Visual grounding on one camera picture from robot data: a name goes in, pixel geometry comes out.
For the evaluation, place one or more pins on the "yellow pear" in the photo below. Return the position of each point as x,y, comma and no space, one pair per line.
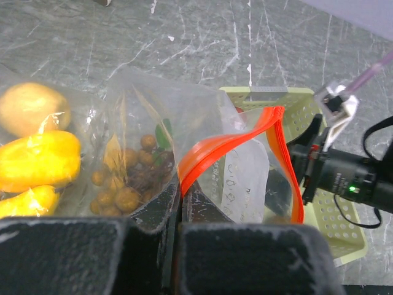
51,158
38,201

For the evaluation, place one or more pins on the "pale cream pear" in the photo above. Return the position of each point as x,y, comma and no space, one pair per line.
30,108

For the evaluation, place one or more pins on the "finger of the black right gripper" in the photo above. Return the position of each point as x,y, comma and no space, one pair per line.
279,194

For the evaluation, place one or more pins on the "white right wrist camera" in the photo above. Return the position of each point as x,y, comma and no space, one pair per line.
338,108

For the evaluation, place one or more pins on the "yellow pear top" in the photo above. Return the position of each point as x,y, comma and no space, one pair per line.
51,158

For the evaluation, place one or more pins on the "brown longan bunch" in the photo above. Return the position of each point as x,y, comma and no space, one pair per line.
135,159

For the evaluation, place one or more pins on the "pale green plastic basket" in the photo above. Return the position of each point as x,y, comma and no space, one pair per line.
333,216

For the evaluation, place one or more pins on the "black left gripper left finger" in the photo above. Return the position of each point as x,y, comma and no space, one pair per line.
125,255

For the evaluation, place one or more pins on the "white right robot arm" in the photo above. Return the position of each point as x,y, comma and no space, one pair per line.
382,193

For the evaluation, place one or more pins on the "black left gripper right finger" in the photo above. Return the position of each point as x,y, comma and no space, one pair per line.
227,258

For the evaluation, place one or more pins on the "purple passion fruit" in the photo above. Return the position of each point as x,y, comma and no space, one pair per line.
242,114

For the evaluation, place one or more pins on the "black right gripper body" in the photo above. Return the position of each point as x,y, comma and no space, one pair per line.
348,175

